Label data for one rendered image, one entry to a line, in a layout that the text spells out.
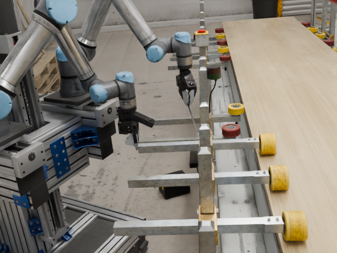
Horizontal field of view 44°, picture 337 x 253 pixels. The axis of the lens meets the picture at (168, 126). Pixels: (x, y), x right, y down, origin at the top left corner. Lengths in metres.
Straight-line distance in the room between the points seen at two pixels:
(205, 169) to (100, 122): 0.95
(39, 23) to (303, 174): 1.06
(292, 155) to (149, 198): 1.62
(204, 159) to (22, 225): 1.34
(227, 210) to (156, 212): 1.17
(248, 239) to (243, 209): 0.19
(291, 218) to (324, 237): 0.12
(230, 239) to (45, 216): 0.97
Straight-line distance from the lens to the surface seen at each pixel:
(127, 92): 1.78
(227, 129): 1.83
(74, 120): 2.02
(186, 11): 9.51
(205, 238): 0.92
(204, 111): 1.58
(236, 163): 2.15
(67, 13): 1.59
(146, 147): 1.61
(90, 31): 2.09
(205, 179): 1.13
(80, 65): 1.80
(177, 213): 2.88
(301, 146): 1.71
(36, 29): 1.59
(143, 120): 1.83
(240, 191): 1.93
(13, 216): 2.27
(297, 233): 1.17
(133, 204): 3.02
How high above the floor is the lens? 1.66
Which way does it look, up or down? 23 degrees down
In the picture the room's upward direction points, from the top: 5 degrees counter-clockwise
